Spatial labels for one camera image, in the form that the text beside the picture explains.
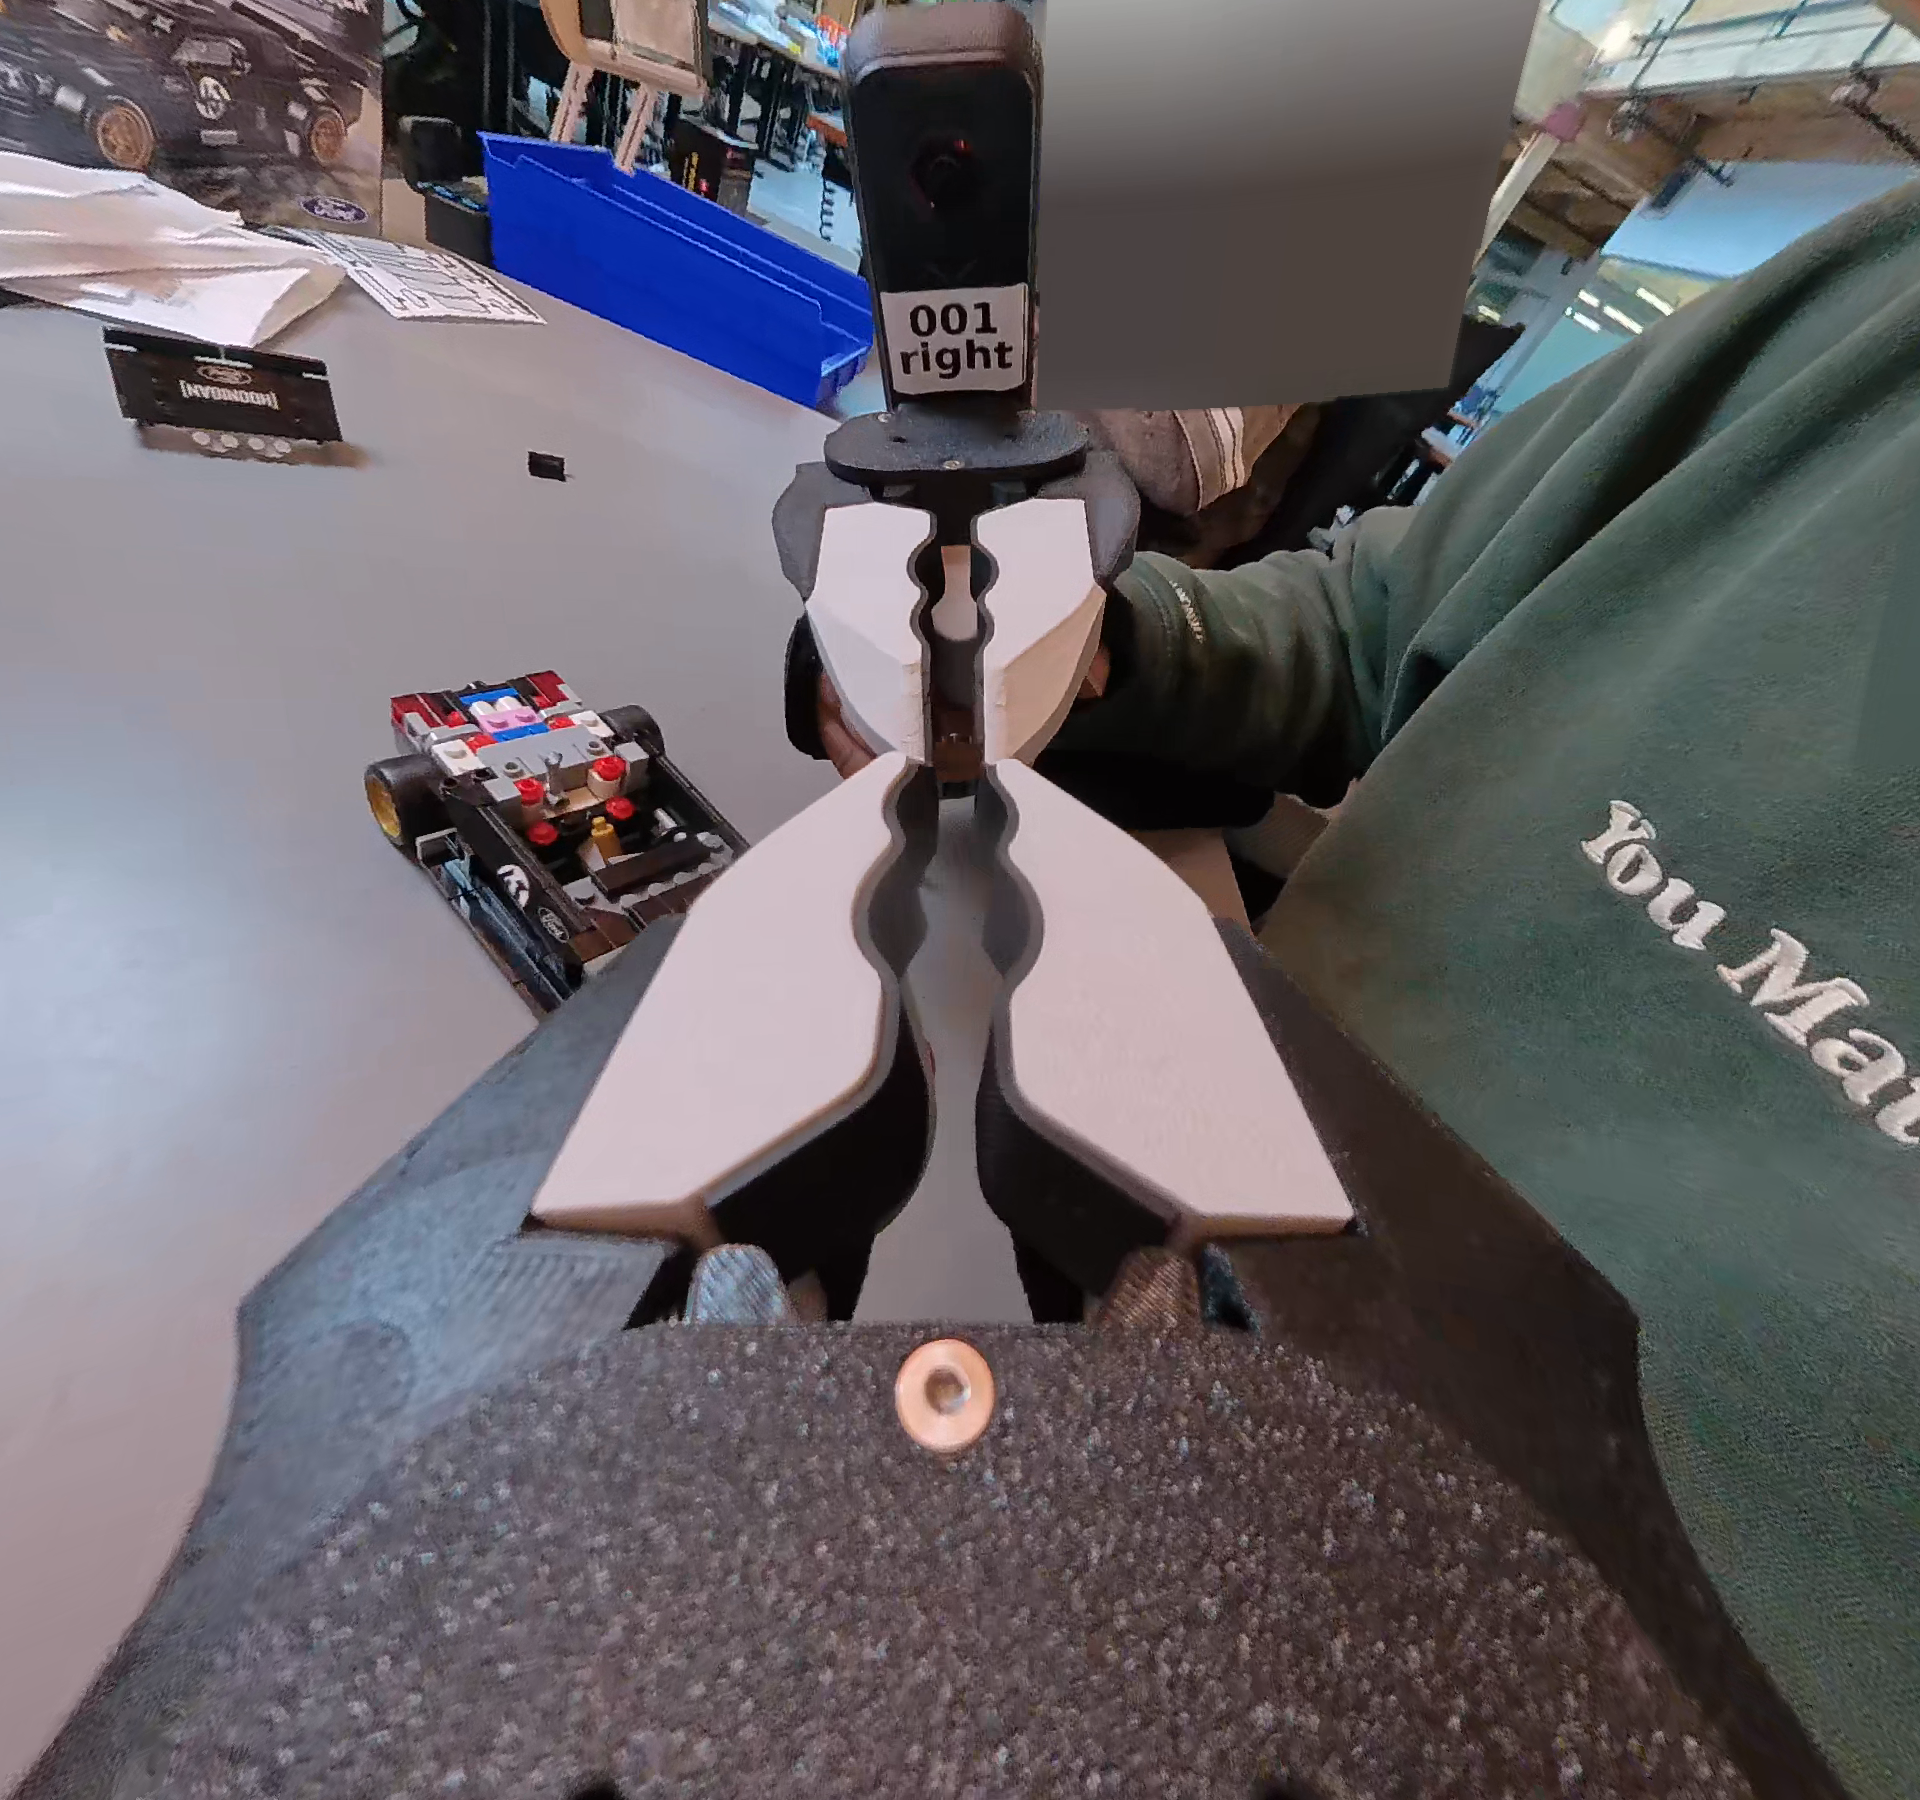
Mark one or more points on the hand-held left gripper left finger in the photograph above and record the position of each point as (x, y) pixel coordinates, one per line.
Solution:
(750, 1036)

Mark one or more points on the black printed lego plate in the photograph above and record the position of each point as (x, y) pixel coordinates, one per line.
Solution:
(222, 386)

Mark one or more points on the lego set box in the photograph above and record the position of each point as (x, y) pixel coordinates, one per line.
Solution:
(183, 44)

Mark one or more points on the long black lego plate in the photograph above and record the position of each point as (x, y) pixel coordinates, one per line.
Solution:
(952, 693)

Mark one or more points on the black lego car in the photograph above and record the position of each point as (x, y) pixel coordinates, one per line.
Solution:
(542, 830)

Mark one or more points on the person's right forearm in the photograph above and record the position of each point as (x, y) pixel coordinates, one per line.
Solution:
(1252, 662)

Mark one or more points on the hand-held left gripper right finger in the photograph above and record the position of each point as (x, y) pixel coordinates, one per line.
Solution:
(1174, 1036)

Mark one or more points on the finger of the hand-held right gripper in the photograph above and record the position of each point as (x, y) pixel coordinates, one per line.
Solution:
(871, 625)
(1033, 611)

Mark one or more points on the tiny black lego piece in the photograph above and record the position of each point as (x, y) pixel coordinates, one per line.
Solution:
(546, 465)

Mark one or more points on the folded paper sheet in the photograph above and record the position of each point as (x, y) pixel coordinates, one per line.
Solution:
(420, 276)

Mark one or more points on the blue plastic bin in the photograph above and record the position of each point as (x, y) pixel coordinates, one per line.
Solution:
(675, 254)

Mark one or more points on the person's green sweatshirt torso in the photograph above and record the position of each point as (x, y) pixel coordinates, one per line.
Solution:
(1646, 1084)

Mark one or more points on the person's right hand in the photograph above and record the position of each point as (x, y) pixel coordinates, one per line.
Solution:
(814, 704)

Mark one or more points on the crumpled white paper bags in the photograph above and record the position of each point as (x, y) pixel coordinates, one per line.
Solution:
(155, 254)

